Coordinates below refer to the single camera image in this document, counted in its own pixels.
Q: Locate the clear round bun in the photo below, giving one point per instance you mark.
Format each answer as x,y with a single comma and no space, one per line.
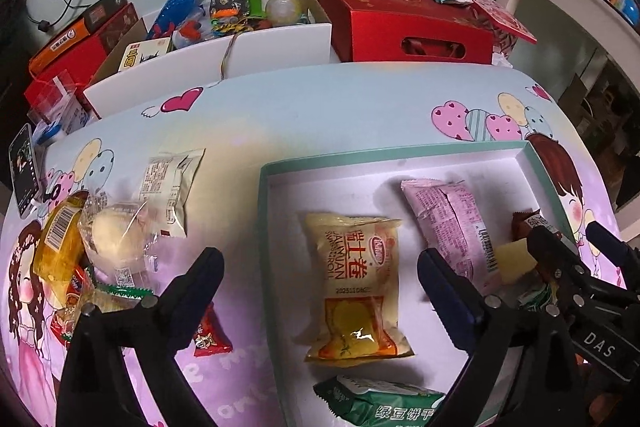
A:
112,237

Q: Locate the clear plastic ball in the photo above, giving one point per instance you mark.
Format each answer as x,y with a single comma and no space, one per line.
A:
282,9

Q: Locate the pale yellow pastry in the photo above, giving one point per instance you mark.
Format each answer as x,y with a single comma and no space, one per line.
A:
515,262

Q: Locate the grey black-white snack packet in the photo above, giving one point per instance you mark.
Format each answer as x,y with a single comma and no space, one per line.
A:
537,296

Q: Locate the pink snack packet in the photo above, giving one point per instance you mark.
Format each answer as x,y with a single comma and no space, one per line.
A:
450,227

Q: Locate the small red candy packet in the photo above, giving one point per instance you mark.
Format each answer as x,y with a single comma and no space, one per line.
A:
210,337

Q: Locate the red snack packet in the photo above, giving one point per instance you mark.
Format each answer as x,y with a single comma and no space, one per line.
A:
67,312

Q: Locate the clear plastic box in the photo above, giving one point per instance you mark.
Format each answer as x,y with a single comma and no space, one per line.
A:
60,112

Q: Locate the white cardboard storage box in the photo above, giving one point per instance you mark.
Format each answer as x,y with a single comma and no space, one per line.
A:
280,52

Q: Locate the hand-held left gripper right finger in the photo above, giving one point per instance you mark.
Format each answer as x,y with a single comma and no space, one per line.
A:
445,292

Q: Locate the red flat box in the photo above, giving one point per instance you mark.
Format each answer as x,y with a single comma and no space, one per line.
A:
50,89

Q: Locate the blue bottle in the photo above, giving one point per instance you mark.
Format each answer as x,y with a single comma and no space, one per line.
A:
177,4

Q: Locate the black phone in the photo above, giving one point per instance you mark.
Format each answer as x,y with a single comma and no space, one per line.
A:
24,167

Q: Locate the yellow roll cake packet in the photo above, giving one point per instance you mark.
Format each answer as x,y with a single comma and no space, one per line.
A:
355,277

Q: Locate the yellow barcode snack packet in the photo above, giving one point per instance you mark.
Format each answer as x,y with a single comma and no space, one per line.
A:
57,252

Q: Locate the clear green-trim snack packet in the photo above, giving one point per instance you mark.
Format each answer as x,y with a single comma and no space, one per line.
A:
117,297

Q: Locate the orange and black box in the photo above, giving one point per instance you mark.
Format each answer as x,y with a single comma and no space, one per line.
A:
65,44

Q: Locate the red gift box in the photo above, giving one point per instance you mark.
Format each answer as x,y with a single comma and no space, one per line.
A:
370,22

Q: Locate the red patterned box lid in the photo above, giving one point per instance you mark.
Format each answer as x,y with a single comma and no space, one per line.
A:
500,19

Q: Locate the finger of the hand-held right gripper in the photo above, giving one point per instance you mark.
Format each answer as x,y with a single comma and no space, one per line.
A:
612,252
555,257

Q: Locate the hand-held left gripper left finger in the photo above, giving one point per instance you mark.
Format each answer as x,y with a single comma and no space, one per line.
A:
200,287

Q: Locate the shallow green cardboard box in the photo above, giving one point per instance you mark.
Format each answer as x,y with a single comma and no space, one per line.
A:
350,192

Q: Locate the green biscuit packet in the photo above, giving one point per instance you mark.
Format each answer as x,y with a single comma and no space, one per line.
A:
380,407

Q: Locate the beige printed snack packet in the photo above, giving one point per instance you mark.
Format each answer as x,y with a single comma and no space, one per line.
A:
167,187

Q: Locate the cartoon printed cloth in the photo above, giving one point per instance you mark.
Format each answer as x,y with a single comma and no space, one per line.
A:
300,117

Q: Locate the small cream card box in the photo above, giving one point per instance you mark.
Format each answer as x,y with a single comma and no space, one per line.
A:
145,54

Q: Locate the colourful toy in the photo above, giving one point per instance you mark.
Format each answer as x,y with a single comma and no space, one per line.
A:
227,7

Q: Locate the brown small snack packet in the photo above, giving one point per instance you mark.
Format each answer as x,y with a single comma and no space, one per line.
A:
525,219

